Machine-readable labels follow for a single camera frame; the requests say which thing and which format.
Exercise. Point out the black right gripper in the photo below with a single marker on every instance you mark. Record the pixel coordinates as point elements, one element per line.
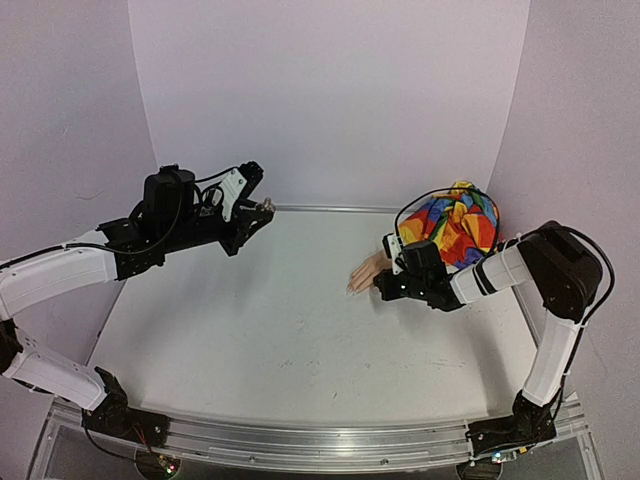
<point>388,288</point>

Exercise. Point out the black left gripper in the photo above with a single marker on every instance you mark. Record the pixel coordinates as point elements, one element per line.
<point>242,231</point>

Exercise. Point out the glitter nail polish bottle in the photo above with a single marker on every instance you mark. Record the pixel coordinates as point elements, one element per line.
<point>268,206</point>

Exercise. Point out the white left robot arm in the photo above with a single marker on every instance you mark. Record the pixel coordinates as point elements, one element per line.
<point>114,251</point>

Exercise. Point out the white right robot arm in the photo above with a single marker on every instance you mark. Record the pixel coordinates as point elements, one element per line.
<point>564,264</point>

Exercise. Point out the mannequin hand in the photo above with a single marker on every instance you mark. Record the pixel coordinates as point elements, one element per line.
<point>363,277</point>

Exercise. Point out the rainbow coloured sleeve cloth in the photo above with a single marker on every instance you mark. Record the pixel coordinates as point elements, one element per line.
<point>461,220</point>

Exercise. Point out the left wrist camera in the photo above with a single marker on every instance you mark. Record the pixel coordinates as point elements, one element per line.
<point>231,187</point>

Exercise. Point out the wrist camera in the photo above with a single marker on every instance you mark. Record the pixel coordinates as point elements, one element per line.
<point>393,250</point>
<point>231,187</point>

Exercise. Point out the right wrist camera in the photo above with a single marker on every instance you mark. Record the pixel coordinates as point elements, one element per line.
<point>393,250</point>

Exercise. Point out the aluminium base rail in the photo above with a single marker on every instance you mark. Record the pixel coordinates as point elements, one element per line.
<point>328,449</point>

